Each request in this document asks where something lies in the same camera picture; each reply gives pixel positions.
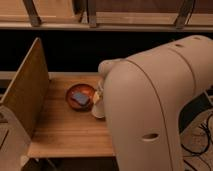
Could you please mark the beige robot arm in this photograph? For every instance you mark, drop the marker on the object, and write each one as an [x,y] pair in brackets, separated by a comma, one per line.
[143,96]

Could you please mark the beige ceramic cup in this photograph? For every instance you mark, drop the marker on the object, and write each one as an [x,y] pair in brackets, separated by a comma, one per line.
[98,109]

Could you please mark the wooden shelf rail with brackets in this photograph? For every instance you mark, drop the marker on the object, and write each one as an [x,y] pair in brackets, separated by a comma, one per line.
[108,15]

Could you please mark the left wooden divider panel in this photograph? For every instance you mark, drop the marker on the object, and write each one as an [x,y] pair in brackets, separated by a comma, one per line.
[23,99]

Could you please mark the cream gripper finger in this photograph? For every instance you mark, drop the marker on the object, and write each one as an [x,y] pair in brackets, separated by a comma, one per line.
[96,97]

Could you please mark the blue sponge in bowl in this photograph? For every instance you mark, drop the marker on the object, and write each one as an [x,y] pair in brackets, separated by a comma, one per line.
[80,98]

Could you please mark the right dark divider panel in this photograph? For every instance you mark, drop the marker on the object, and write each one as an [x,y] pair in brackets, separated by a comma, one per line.
[193,109]

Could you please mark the brown round bowl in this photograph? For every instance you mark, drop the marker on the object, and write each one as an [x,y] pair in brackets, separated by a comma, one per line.
[83,88]

